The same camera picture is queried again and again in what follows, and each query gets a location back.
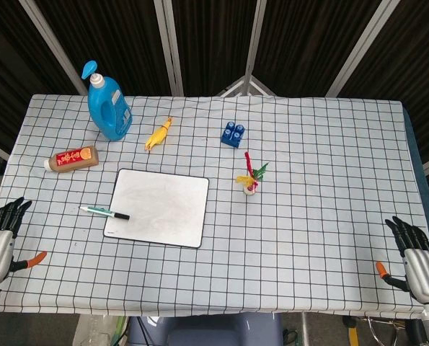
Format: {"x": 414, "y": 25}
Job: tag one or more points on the blue detergent bottle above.
{"x": 107, "y": 111}

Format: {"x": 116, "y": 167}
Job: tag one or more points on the blue table side panel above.
{"x": 417, "y": 173}

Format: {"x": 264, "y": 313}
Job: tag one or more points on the blue building block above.
{"x": 233, "y": 134}

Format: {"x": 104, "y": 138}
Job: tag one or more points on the grey metal frame foot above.
{"x": 246, "y": 86}

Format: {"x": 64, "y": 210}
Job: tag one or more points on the grey metal frame post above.
{"x": 169, "y": 47}
{"x": 52, "y": 47}
{"x": 362, "y": 47}
{"x": 254, "y": 43}

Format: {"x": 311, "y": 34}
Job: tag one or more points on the black pleated curtain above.
{"x": 214, "y": 36}

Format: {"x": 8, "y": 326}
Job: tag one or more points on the yellow banana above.
{"x": 157, "y": 135}

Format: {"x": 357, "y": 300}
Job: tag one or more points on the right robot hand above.
{"x": 425, "y": 274}

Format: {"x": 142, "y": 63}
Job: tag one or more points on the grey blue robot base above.
{"x": 207, "y": 329}

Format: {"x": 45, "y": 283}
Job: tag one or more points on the white black checked tablecloth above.
{"x": 290, "y": 234}

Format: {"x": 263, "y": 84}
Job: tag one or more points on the colourful feather shuttlecock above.
{"x": 250, "y": 180}

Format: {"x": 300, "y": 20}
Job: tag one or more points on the green white marker pen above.
{"x": 100, "y": 211}

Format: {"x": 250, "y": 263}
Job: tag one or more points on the red brown snack package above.
{"x": 73, "y": 158}

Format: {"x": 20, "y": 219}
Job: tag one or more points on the white whiteboard with black rim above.
{"x": 160, "y": 209}

